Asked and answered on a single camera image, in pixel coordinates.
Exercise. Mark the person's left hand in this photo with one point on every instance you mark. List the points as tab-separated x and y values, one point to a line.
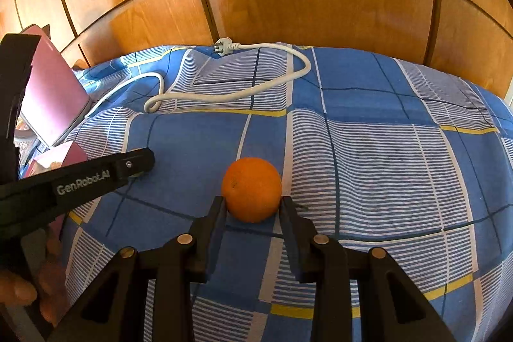
54	286

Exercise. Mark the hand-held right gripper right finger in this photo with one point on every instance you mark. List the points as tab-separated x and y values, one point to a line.
298	246

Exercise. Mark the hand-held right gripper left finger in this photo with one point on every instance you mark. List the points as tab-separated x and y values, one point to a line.
204	246

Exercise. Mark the pink electric kettle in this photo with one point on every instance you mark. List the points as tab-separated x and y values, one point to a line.
56	93

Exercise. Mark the pink tray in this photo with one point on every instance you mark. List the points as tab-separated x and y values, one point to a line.
70	155

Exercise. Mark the large orange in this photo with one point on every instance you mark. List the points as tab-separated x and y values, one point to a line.
252	185

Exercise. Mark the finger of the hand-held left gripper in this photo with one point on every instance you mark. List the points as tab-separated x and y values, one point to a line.
16	85
134	165

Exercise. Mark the blue plaid blanket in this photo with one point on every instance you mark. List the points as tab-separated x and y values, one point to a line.
360	165

